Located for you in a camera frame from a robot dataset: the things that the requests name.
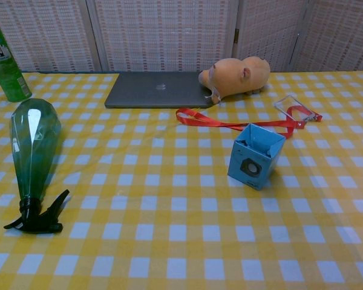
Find green transparent spray bottle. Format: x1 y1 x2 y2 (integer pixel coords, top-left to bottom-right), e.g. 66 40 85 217
3 98 71 234

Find grey closed laptop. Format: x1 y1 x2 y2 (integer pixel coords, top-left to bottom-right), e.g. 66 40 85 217
104 71 216 109

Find blue cardboard speaker box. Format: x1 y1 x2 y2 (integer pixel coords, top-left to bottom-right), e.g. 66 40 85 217
227 123 286 191

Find yellow white checkered tablecloth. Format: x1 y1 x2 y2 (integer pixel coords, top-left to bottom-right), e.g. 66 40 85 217
0 69 363 290

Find brown capybara plush toy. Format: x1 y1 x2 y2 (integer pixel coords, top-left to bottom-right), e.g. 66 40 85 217
198 56 271 104

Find woven folding screen panel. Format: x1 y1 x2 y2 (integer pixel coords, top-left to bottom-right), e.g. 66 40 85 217
0 0 103 73
232 0 309 73
290 0 363 73
86 0 240 73

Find clear plastic badge holder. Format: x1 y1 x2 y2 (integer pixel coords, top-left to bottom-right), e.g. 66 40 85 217
273 94 319 123

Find green cylindrical can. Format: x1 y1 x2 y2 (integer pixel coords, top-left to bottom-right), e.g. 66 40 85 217
0 22 33 103

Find red lanyard ribbon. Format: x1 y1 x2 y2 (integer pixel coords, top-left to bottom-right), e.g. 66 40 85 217
175 105 323 140

